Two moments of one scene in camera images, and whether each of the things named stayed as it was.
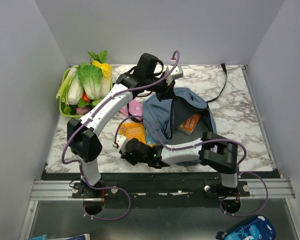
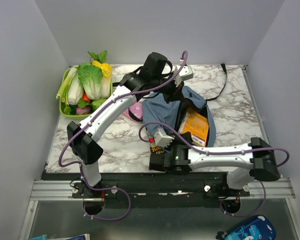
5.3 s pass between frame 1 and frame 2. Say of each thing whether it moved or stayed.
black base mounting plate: stayed
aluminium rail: stayed
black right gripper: moved
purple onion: stayed
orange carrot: stayed
